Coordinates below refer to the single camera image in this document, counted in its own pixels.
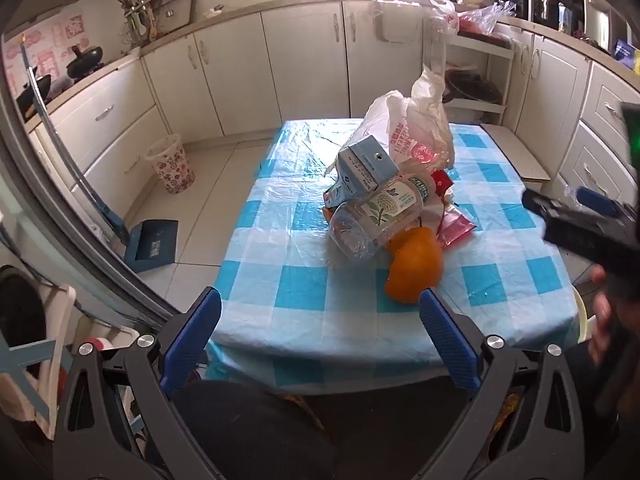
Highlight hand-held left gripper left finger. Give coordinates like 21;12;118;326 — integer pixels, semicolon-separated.
52;286;223;480

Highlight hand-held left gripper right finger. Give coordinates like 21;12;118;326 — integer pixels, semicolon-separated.
419;287;598;480

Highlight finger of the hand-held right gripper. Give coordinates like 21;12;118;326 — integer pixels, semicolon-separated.
575;186;631;218
521;190;557;218

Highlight large orange peel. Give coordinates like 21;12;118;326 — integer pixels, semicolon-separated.
384;227;445;305

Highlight white printed plastic bag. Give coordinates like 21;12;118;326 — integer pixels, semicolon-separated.
357;64;456;171

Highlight person's right hand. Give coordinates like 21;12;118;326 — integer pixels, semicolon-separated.
589;265;613;363

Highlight yellow pink snack wrapper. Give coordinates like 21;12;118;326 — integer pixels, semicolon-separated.
435;205;477;250

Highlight red wrapper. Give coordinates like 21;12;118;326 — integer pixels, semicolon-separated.
427;170;453;196

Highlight blue checked tablecloth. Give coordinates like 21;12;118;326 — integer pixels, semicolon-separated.
205;119;583;393

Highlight dark pan with lid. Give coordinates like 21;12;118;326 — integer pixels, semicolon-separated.
442;67;503;106

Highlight clear plastic bottle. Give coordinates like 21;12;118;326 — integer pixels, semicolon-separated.
329;174;433;265

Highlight white shelf rack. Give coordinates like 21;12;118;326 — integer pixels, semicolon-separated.
425;15;516;126

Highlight floral wastebasket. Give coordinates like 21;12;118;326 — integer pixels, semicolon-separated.
145;134;196;195

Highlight light blue drink carton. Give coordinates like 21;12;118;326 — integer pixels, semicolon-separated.
324;136;401;211

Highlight clear plastic food bag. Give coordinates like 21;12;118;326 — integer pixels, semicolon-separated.
457;0;517;36

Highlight black kitchen appliance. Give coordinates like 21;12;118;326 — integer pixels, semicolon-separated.
532;0;563;28

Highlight white red shopping bag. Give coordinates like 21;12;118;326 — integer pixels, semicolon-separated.
425;0;461;36

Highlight white kitchen cabinets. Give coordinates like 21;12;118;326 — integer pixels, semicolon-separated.
5;0;640;241

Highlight black frying pan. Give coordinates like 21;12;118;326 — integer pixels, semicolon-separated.
15;74;53;116

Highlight black wok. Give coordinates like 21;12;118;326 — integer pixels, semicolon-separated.
67;45;104;78

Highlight kitchen utensil rack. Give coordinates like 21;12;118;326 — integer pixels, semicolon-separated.
115;0;158;46

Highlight white plastic frame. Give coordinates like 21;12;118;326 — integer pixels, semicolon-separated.
0;265;76;436

